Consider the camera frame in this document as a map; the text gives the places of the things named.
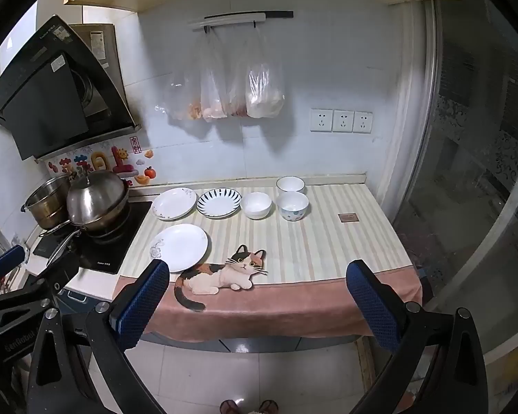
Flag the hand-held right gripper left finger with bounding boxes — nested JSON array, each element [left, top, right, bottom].
[[26, 259, 170, 414]]

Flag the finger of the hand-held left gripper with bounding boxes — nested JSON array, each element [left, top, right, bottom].
[[26, 250, 82, 309], [0, 245, 27, 299]]

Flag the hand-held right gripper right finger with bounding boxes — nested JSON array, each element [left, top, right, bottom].
[[346, 260, 501, 414]]

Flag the white bowl dark rim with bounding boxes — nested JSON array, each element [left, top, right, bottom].
[[276, 175, 306, 195]]

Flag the black induction cooktop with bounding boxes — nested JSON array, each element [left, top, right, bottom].
[[32, 200, 153, 275]]

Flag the large white plate flower print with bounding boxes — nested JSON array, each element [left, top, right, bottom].
[[150, 223, 210, 274]]

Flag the stainless steel stockpot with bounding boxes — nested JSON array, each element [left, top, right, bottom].
[[21, 175, 75, 230]]

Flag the stainless steel wok lid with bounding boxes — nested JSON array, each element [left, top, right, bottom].
[[66, 170, 129, 226]]

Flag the white plate floral rim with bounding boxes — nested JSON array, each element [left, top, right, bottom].
[[151, 187, 198, 221]]

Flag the white plate black striped pattern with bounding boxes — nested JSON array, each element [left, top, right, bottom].
[[197, 187, 243, 220]]

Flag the white bowl dotted print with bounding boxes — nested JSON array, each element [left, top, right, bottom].
[[277, 190, 310, 222]]

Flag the plain white bowl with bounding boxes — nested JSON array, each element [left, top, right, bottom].
[[241, 192, 272, 220]]

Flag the black range hood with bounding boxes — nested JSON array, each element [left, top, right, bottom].
[[0, 15, 140, 161]]

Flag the glass sliding door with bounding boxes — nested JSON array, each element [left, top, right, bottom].
[[377, 0, 518, 356]]

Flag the clear plastic bag orange contents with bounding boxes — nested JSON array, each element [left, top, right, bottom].
[[154, 69, 203, 122]]

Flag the plastic bag red contents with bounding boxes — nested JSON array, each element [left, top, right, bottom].
[[227, 34, 250, 118]]

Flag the stainless steel hood chimney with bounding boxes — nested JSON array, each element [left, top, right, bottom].
[[68, 23, 128, 124]]

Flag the clear plastic bag white contents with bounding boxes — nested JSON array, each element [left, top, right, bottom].
[[245, 26, 286, 120]]

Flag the steel wok with handle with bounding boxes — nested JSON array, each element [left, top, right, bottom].
[[39, 200, 132, 268]]

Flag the colourful wall decal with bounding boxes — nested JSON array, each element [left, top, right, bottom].
[[47, 136, 157, 187]]

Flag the white wall socket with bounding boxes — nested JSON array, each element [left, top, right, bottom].
[[332, 109, 354, 134], [353, 111, 374, 135], [310, 109, 333, 133]]

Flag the white wall hook rail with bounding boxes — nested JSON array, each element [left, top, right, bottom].
[[188, 10, 294, 33]]

